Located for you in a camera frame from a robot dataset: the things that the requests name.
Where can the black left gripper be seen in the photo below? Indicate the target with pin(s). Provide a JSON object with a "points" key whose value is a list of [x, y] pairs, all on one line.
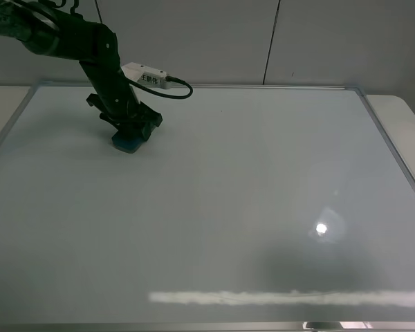
{"points": [[116, 100]]}

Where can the teal whiteboard eraser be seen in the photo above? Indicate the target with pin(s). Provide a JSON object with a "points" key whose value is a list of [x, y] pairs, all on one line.
{"points": [[130, 142]]}

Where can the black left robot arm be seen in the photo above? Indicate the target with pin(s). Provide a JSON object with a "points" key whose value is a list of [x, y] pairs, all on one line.
{"points": [[53, 33]]}

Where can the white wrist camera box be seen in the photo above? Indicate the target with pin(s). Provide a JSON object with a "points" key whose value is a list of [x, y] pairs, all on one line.
{"points": [[150, 78]]}

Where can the white whiteboard with aluminium frame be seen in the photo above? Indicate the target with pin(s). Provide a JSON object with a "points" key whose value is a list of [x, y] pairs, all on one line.
{"points": [[246, 209]]}

